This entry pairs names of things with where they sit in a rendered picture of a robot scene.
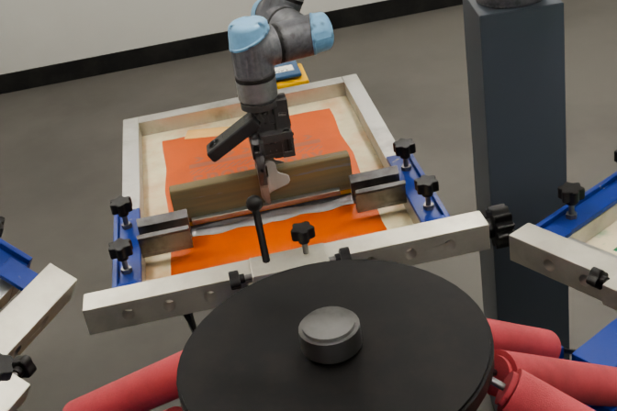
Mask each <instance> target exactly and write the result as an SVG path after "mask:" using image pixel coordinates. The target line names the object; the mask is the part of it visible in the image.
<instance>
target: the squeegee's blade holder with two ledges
mask: <svg viewBox="0 0 617 411"><path fill-rule="evenodd" d="M338 194H341V190H340V188H339V187H336V188H331V189H327V190H322V191H318V192H314V193H309V194H301V195H297V196H292V197H288V198H283V199H278V200H274V201H271V204H269V205H268V204H267V203H266V202H265V203H263V207H262V209H261V210H260V211H263V210H267V209H272V208H277V207H280V206H289V205H293V204H298V203H302V202H307V201H311V200H316V199H321V198H324V197H329V196H334V195H338ZM250 213H252V212H251V211H250V210H248V208H247V206H244V207H239V208H234V209H230V210H226V211H221V212H217V213H212V214H207V215H203V216H199V217H191V218H192V224H193V225H196V224H201V223H206V222H210V221H215V220H219V219H223V218H228V217H235V216H240V215H245V214H250Z"/></svg>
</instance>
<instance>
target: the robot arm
mask: <svg viewBox="0 0 617 411"><path fill-rule="evenodd" d="M476 1H477V2H478V3H479V4H480V5H482V6H486V7H491V8H516V7H523V6H529V5H533V4H535V3H538V2H540V1H542V0H476ZM303 3H304V0H257V1H256V2H255V3H254V4H253V6H252V11H251V16H250V17H239V18H237V19H235V20H233V21H232V22H231V23H230V24H229V26H228V38H229V50H230V54H231V59H232V65H233V71H234V75H235V81H236V87H237V93H238V98H239V101H240V103H241V110H242V111H244V112H247V114H246V115H244V116H243V117H242V118H240V119H239V120H238V121H236V122H235V123H234V124H233V125H231V126H230V127H229V128H227V129H226V130H225V131H223V132H222V133H221V134H220V135H218V136H217V137H216V138H214V139H213V140H211V141H210V142H209V143H208V144H207V154H208V157H209V158H210V159H211V160H212V161H213V162H216V161H218V160H219V159H221V158H222V157H223V156H224V155H226V154H227V153H228V152H230V151H231V150H232V149H234V148H235V147H236V146H238V145H239V144H240V143H241V142H243V141H244V140H245V139H247V138H248V139H249V143H250V148H251V153H252V158H253V159H254V165H255V169H257V173H258V178H259V184H260V189H261V195H262V199H263V200H264V201H265V202H266V203H267V204H268V205H269V204H271V199H270V193H272V192H273V191H275V190H277V189H279V188H281V187H283V186H285V185H288V184H289V182H290V178H289V175H288V174H285V173H282V172H279V171H278V170H277V169H276V164H279V163H284V162H283V161H279V160H275V159H274V158H276V159H277V158H282V157H284V158H286V157H292V156H296V153H295V146H294V138H293V136H294V132H292V129H291V121H290V118H289V113H288V106H287V100H286V96H285V93H278V91H277V84H276V78H275V65H277V64H280V63H284V62H288V61H294V60H297V59H301V58H305V57H308V56H311V55H317V54H318V53H321V52H323V51H326V50H329V49H330V48H331V47H332V45H333V41H334V35H333V29H332V25H331V22H330V20H329V18H328V17H327V15H326V14H324V13H323V12H317V13H309V14H308V15H303V14H301V13H300V9H301V7H302V5H303ZM265 166H266V167H267V172H268V175H266V169H265Z"/></svg>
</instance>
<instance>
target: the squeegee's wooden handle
mask: <svg viewBox="0 0 617 411"><path fill-rule="evenodd" d="M276 169H277V170H278V171H279V172H282V173H285V174H288V175H289V178H290V182H289V184H288V185H285V186H283V187H281V188H279V189H277V190H275V191H273V192H272V193H270V199H271V201H274V200H278V199H283V198H288V197H292V196H297V195H301V194H309V193H314V192H318V191H322V190H327V189H331V188H336V187H339V188H340V190H341V191H343V190H348V189H351V185H350V181H349V177H348V176H349V175H351V174H353V173H352V166H351V160H350V155H349V153H348V151H347V150H342V151H337V152H333V153H328V154H324V155H320V156H315V157H310V158H306V159H301V160H296V161H288V162H284V163H279V164H276ZM169 193H170V197H171V201H172V205H173V209H174V211H177V210H182V209H186V210H187V214H188V219H189V222H192V218H191V217H199V216H203V215H207V214H212V213H217V212H221V211H226V210H230V209H234V208H239V207H244V206H246V200H247V198H248V197H250V196H251V195H258V196H260V197H261V198H262V195H261V189H260V184H259V178H258V173H257V169H251V170H248V171H243V172H235V173H230V174H225V175H221V176H216V177H212V178H207V179H203V180H198V181H193V182H189V183H180V184H176V185H172V186H170V187H169ZM262 200H263V199H262ZM263 203H265V201H264V200H263Z"/></svg>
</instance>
